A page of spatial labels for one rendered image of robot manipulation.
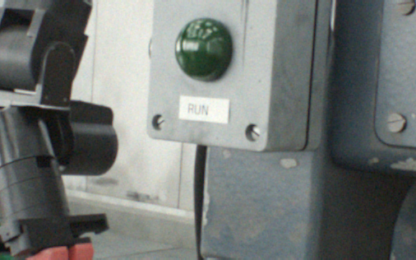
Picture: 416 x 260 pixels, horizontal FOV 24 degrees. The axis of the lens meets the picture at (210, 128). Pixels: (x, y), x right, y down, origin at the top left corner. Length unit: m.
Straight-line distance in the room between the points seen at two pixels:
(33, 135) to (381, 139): 0.45
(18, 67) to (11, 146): 0.07
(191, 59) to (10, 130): 0.43
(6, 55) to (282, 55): 0.45
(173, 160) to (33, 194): 6.61
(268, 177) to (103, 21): 7.52
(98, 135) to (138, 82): 6.78
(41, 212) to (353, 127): 0.41
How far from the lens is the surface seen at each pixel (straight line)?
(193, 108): 0.47
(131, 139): 7.73
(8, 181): 0.85
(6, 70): 0.86
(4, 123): 0.86
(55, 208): 0.84
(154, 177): 7.57
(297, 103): 0.46
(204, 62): 0.45
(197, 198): 0.55
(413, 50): 0.46
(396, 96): 0.46
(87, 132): 0.91
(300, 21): 0.46
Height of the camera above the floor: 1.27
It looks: 3 degrees down
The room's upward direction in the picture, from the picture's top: 4 degrees clockwise
